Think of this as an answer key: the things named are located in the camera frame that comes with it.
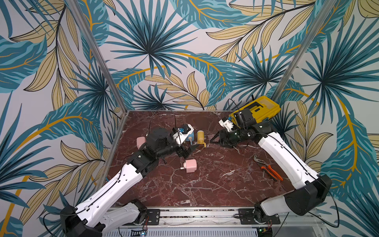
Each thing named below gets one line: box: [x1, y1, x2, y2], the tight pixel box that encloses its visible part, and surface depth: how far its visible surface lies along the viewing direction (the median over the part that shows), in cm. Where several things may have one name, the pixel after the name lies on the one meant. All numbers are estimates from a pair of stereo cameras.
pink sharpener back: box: [180, 158, 197, 174], surface depth 86 cm
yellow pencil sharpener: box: [196, 130, 207, 148], surface depth 99 cm
